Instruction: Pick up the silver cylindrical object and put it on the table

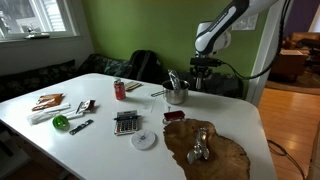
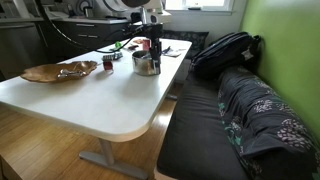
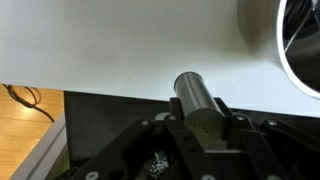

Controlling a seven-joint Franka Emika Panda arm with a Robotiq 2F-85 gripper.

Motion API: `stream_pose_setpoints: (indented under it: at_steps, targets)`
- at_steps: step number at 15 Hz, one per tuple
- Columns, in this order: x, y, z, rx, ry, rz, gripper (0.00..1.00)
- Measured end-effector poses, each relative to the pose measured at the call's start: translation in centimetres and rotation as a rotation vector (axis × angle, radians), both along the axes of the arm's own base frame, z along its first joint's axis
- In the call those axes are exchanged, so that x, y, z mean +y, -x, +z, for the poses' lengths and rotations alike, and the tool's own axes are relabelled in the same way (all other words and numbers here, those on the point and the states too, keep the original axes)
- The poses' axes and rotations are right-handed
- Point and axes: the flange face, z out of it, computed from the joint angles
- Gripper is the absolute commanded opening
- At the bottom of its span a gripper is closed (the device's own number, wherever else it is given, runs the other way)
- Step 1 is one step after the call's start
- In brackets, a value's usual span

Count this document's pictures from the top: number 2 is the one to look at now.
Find wooden leaf-shaped bowl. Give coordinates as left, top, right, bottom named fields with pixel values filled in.
left=20, top=60, right=99, bottom=84

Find grey dishwasher front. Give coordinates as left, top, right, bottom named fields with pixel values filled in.
left=0, top=22, right=48, bottom=81

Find dark floral blanket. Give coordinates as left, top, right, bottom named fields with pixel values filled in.
left=217, top=65, right=320, bottom=180

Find grey calculator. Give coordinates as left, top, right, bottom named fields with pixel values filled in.
left=101, top=51, right=124, bottom=62

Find grey table leg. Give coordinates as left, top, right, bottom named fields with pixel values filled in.
left=78, top=138, right=149, bottom=180

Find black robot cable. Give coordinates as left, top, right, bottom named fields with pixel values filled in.
left=34, top=0, right=145, bottom=55

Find silver metal pot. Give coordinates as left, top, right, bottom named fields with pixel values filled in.
left=131, top=49, right=158, bottom=77

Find black bench seat cushion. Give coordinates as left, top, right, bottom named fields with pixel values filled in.
left=156, top=71, right=249, bottom=180

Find black backpack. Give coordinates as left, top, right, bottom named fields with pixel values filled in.
left=190, top=31, right=263, bottom=81

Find dark floral pillow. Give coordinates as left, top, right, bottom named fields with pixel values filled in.
left=162, top=29, right=210, bottom=60

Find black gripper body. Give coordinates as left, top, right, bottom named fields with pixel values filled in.
left=142, top=22, right=165, bottom=48

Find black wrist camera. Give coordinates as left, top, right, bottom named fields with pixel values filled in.
left=123, top=23, right=148, bottom=38

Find small red stand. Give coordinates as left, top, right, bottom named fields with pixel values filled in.
left=102, top=60, right=114, bottom=73

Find dark kitchen cabinet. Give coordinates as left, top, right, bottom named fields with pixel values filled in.
left=36, top=19, right=133, bottom=63

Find silver measuring spoons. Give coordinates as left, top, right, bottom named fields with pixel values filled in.
left=57, top=68, right=86, bottom=80

